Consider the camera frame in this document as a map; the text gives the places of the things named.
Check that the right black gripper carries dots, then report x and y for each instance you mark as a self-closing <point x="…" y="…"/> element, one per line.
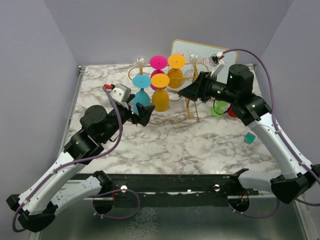
<point x="203" y="84"/>

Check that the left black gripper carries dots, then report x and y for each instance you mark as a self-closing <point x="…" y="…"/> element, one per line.
<point x="144" y="113"/>

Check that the green wine glass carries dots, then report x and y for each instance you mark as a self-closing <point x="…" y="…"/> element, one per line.
<point x="219" y="108"/>

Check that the red wine glass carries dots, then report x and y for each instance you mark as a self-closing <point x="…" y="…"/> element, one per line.
<point x="231" y="113"/>

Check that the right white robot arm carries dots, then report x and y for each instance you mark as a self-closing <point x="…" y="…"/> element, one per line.
<point x="297" y="173"/>

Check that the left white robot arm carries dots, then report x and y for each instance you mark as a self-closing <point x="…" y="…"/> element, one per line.
<point x="100" y="134"/>

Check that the blue wine glass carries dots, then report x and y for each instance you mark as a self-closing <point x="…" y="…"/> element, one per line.
<point x="141" y="82"/>

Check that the front yellow wine glass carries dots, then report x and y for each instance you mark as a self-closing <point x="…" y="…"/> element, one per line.
<point x="160" y="97"/>

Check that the right clear wine glass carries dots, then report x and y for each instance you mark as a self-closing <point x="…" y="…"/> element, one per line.
<point x="192" y="59"/>

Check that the clear wine glass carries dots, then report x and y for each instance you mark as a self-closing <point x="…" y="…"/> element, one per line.
<point x="140" y="61"/>
<point x="192" y="59"/>

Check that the back orange wine glass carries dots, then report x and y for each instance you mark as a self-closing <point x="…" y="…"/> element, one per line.
<point x="175" y="74"/>

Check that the pink wine glass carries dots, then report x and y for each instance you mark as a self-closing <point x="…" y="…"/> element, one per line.
<point x="158" y="63"/>

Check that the left clear wine glass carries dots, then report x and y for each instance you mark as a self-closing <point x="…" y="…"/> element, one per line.
<point x="140" y="61"/>

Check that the gold framed whiteboard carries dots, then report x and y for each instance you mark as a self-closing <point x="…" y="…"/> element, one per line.
<point x="202" y="52"/>

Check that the teal green cube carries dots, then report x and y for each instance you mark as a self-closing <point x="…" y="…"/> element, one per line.
<point x="249" y="138"/>

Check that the gold wire glass rack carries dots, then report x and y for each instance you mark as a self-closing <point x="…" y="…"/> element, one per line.
<point x="179" y="107"/>

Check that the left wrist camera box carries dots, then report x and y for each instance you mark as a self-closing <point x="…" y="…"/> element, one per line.
<point x="120" y="93"/>

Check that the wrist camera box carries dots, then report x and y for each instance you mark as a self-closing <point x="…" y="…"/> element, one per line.
<point x="217" y="62"/>
<point x="120" y="93"/>

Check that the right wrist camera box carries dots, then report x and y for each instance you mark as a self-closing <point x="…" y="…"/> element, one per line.
<point x="217" y="62"/>

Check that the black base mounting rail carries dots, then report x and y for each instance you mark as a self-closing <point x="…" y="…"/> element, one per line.
<point x="181" y="190"/>

